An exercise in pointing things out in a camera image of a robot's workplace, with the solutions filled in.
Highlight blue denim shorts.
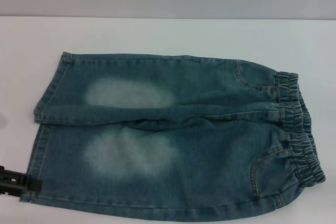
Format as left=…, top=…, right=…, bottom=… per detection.
left=19, top=50, right=328, bottom=221

